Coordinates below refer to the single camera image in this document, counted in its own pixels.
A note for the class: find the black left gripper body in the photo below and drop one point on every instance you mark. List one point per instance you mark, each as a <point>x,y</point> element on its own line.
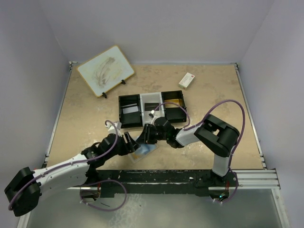
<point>122,149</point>

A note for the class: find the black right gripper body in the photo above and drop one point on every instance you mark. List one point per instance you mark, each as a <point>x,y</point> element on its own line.
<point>160,136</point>

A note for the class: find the beige card holder wallet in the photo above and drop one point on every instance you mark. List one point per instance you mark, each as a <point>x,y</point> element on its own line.
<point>144,148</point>

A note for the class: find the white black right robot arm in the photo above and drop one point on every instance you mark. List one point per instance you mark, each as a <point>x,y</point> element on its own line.
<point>220,137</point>

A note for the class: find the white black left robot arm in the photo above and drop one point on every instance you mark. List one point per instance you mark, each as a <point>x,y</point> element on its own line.
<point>29,187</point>

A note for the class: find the black card in middle bin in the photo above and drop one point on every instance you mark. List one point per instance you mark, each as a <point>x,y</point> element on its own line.
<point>151,106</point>

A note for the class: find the white card in left bin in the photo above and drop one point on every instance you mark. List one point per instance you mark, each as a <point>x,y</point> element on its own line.
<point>130,109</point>

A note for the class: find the gold card in right bin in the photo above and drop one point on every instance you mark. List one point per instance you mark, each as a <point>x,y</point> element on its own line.
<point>176,101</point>

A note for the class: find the black right bin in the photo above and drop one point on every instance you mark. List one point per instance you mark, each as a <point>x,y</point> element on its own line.
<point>172,111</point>

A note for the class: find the black bin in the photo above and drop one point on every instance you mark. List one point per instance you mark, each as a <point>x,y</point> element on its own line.
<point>172,111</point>
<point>130,114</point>

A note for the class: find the black left bin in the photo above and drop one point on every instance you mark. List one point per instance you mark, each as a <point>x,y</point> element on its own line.
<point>130,114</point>

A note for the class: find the small white red box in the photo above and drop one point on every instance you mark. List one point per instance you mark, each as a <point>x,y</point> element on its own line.
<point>186,80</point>

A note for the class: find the black board stand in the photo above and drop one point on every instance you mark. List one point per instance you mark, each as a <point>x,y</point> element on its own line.
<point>113,90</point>

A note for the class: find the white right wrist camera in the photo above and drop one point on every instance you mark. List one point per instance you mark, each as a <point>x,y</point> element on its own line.
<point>153,116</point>

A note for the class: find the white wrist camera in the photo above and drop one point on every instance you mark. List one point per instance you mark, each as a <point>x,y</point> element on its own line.
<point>113,127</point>
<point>153,116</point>

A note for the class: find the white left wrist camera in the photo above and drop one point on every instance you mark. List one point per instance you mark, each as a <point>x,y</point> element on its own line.
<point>113,127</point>

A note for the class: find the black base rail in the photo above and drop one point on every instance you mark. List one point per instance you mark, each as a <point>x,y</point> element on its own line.
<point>202,183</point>

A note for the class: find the white board with wooden frame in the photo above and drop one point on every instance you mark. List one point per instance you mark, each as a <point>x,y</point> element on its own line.
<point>105,71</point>

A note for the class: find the aluminium table frame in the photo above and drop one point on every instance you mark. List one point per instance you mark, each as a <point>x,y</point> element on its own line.
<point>81,123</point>

